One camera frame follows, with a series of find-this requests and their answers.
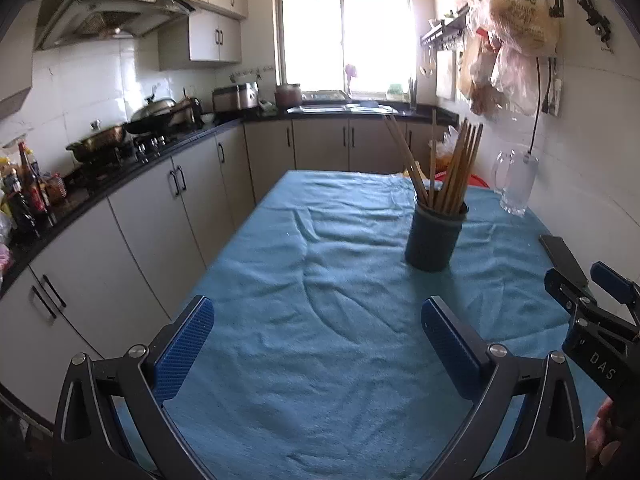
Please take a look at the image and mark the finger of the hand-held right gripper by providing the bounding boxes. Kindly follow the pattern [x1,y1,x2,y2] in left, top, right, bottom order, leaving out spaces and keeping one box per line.
[544,266,599,319]
[590,261,640,312]

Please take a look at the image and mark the beige upper wall cabinets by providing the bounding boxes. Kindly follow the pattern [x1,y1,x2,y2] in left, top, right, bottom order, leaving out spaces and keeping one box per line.
[42,0,249,64]

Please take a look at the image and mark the gas stove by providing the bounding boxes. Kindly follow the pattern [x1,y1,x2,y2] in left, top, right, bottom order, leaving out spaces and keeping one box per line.
[74,131,179,182]

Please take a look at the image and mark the beige base cabinets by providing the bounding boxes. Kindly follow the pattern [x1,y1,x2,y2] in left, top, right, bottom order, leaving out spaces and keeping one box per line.
[0,116,451,426]

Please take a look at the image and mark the silver rice cooker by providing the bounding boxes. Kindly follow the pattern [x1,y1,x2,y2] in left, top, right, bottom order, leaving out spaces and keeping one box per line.
[212,82,260,113]

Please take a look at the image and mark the range hood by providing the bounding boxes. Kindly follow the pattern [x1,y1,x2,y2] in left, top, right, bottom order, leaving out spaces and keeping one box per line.
[35,0,196,52]

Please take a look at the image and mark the person's right hand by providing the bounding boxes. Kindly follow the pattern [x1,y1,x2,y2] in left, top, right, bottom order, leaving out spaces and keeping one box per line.
[586,399,626,466]

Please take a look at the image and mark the bunch of wooden chopsticks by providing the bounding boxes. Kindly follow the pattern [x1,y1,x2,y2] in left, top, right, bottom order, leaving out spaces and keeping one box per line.
[382,108,485,214]

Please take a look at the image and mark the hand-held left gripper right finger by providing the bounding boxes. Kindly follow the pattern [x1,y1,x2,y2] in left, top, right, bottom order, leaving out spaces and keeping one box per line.
[420,295,587,480]

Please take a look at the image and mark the steel kitchen sink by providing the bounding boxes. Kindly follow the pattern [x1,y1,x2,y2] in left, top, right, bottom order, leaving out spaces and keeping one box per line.
[299,102,401,114]

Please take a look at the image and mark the black power plug cable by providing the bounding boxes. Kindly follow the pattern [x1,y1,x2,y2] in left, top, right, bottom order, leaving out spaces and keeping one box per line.
[524,56,545,164]

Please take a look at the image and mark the black wok with lid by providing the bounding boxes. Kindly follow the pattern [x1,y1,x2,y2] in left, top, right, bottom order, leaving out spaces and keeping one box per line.
[123,96,194,134]

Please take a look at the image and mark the electric kettle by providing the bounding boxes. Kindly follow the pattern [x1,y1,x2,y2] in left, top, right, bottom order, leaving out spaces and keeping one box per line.
[182,94,204,124]

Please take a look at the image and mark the clear glass mug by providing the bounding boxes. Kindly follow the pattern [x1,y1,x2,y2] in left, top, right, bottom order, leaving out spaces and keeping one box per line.
[492,149,540,217]

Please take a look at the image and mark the white cutting board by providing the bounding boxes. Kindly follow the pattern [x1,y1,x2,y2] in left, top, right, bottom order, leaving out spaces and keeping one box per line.
[435,49,457,101]

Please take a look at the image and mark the black wall utensil rack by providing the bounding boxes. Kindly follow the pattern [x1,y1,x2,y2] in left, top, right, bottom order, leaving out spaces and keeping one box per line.
[419,2,471,52]

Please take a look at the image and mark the dark sauce bottle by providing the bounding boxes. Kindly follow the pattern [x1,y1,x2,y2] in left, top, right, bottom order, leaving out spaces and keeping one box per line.
[2,169,39,239]
[17,142,56,227]

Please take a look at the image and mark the cluster of hanging plastic bags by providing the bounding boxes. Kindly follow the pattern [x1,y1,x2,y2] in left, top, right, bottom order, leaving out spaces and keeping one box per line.
[456,29,539,122]

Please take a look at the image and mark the black smartphone in brown case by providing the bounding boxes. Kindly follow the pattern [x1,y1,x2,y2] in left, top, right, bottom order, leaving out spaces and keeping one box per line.
[538,233,592,292]

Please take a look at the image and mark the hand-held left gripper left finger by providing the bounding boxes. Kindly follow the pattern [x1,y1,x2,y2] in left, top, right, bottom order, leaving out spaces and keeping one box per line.
[52,294,217,480]

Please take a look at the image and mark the brown clay pot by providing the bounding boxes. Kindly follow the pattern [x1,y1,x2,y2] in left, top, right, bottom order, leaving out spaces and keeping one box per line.
[274,83,303,108]

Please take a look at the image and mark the golden pot with lid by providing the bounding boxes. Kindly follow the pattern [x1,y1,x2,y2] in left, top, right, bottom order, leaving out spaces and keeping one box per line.
[66,119,126,164]

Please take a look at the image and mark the blue tablecloth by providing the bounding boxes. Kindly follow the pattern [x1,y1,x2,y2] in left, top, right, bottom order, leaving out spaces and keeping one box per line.
[112,169,609,480]

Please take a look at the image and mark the plastic bags with yellow contents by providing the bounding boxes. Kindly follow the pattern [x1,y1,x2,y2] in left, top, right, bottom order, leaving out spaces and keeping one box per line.
[429,126,463,181]

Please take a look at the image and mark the kitchen window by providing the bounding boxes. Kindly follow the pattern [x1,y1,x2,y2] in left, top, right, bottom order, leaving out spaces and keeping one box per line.
[272,0,419,94]

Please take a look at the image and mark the dark grey chopstick holder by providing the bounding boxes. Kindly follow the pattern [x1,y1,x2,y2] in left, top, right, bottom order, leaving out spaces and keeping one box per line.
[404,194,470,274]

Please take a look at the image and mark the white printed plastic bag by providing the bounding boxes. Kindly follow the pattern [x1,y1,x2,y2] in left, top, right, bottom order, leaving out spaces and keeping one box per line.
[486,0,561,59]

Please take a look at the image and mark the black kitchen countertop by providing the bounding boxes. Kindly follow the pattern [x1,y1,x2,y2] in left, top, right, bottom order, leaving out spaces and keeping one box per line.
[0,102,459,296]

